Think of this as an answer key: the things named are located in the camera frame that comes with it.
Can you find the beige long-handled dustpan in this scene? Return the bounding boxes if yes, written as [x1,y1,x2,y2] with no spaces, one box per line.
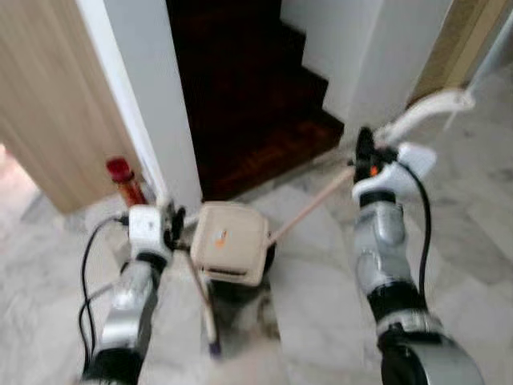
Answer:
[191,88,476,288]

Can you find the wooden broom purple bristles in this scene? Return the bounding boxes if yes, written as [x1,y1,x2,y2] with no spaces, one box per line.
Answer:
[156,192,223,358]

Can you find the red tin with red cap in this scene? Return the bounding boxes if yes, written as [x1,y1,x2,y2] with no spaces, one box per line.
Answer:
[106,156,149,208]

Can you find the black plastic bucket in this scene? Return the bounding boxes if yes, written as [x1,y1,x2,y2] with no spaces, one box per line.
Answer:
[210,241,278,304]

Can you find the dark wooden staircase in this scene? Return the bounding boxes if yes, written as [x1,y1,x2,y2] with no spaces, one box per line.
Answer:
[164,0,345,201]

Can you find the beige louvred door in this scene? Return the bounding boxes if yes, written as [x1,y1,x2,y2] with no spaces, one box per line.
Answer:
[409,0,513,105]

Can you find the light wooden door panel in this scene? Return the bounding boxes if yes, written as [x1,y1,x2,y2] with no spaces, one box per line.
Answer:
[0,0,149,215]

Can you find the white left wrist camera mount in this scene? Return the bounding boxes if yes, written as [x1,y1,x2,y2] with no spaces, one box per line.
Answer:
[128,205,171,256]

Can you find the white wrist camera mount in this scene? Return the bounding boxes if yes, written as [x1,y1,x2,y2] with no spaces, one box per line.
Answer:
[128,205,171,256]
[353,143,438,201]

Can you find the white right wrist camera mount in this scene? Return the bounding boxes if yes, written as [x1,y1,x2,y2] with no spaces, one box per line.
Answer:
[353,143,438,201]

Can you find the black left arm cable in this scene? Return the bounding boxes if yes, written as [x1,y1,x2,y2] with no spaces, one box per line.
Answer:
[78,212,131,378]

